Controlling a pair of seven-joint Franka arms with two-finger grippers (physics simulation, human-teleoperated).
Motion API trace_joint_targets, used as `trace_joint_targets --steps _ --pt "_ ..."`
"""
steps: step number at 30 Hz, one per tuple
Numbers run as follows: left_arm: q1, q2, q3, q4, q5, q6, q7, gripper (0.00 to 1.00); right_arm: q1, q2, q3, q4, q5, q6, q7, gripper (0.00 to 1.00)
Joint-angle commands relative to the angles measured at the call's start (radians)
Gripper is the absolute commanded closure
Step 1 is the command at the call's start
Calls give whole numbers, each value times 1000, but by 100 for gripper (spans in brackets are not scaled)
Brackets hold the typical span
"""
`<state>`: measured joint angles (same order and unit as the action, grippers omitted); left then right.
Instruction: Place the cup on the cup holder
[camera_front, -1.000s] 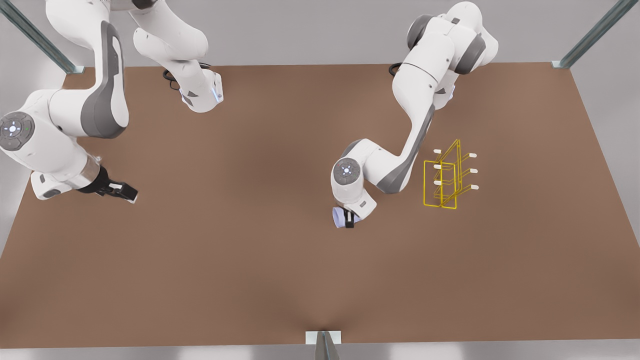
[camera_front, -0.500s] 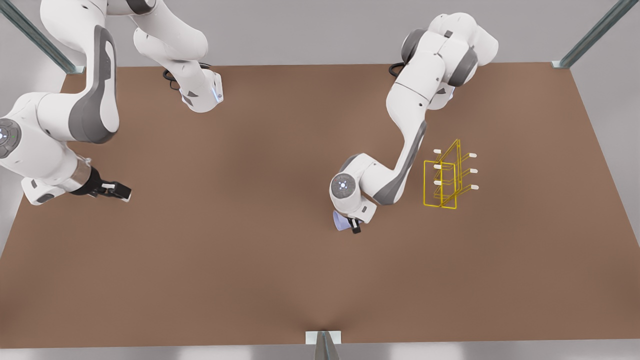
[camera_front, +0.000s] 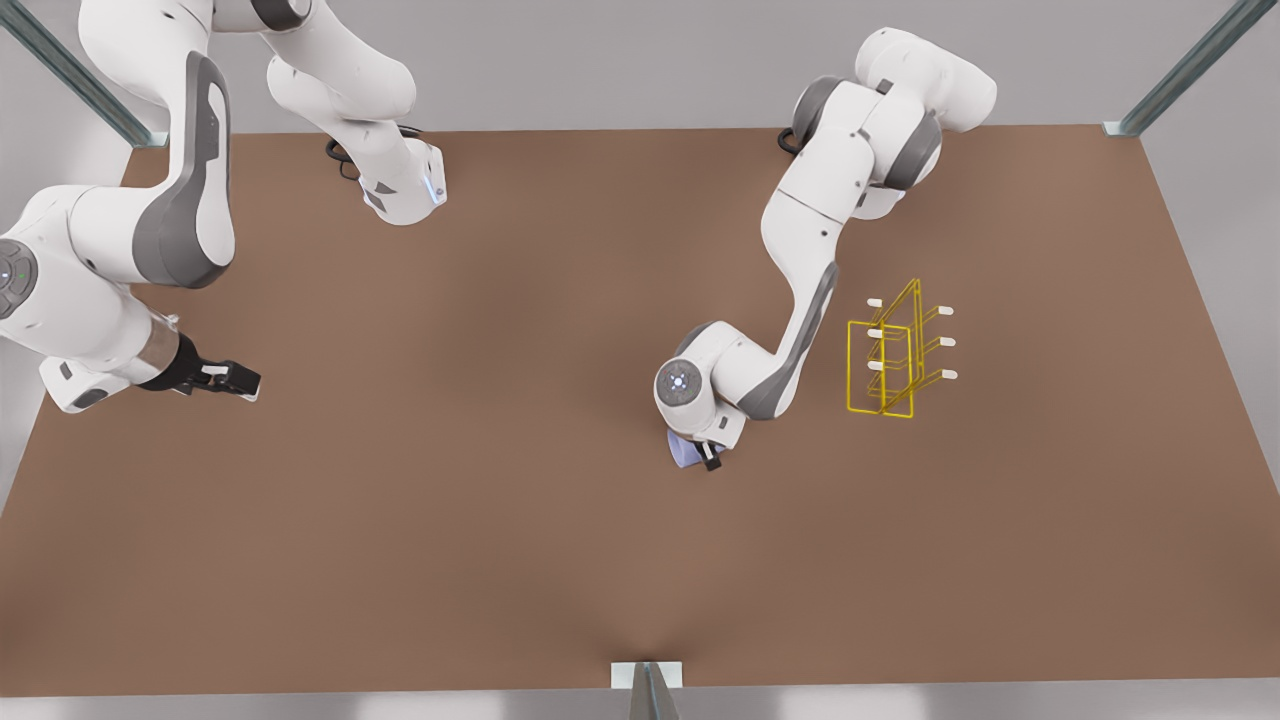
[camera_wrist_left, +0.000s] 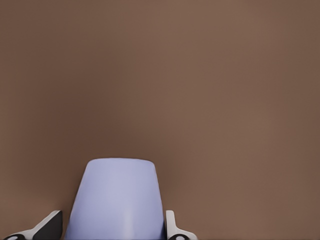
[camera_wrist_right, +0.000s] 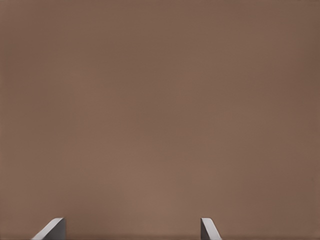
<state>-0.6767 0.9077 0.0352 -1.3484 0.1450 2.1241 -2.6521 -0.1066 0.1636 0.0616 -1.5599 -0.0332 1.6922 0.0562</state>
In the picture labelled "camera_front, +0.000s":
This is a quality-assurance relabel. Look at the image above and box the yellow wire cup holder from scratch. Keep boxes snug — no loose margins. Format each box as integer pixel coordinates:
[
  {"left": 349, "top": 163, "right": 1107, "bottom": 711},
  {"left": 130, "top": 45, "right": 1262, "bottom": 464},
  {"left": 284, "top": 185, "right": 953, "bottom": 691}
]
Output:
[{"left": 846, "top": 278, "right": 959, "bottom": 421}]

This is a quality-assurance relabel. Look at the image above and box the silver frame post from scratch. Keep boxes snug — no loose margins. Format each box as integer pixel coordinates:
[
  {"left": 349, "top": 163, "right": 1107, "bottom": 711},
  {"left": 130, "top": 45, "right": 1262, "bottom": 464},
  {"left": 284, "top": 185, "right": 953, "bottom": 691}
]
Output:
[
  {"left": 611, "top": 660, "right": 685, "bottom": 720},
  {"left": 0, "top": 0, "right": 170, "bottom": 150},
  {"left": 1102, "top": 0, "right": 1280, "bottom": 139}
]

